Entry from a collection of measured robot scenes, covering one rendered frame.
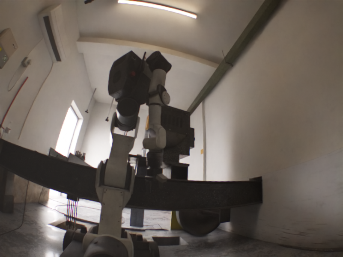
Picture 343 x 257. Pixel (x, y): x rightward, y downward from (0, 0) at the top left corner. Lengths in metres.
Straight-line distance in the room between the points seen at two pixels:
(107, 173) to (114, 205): 0.16
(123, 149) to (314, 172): 1.38
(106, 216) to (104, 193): 0.11
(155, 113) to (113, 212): 0.55
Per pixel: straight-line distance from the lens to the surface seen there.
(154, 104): 0.80
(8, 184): 1.68
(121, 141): 0.84
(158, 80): 0.87
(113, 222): 0.72
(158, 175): 0.74
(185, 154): 1.74
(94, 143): 4.18
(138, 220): 2.17
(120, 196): 0.75
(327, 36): 1.70
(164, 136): 0.76
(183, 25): 2.55
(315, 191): 1.34
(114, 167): 0.73
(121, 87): 0.90
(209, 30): 2.62
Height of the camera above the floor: 0.56
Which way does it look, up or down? 25 degrees up
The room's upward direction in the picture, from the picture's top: 4 degrees clockwise
